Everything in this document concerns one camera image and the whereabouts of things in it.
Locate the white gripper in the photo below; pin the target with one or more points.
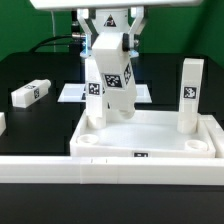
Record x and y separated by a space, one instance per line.
85 16

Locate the white fence front bar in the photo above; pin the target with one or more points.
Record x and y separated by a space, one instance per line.
98 170

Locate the white fence left bar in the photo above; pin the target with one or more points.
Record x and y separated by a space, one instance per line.
2 123

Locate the white fence right bar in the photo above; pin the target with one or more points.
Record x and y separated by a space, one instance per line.
216 134

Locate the white fence bar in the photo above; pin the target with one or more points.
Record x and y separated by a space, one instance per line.
216 134
2 123
98 170

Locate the white desk tabletop tray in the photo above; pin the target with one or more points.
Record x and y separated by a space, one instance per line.
147 134

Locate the white fiducial marker sheet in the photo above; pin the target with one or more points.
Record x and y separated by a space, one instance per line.
75 93

